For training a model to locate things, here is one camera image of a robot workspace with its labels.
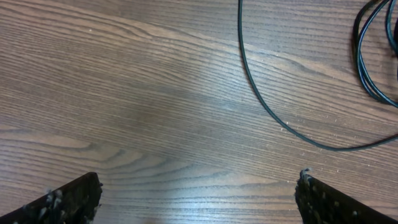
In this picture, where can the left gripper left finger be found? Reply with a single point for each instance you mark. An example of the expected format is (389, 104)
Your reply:
(73, 203)

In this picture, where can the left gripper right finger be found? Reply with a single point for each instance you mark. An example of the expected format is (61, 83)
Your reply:
(319, 203)

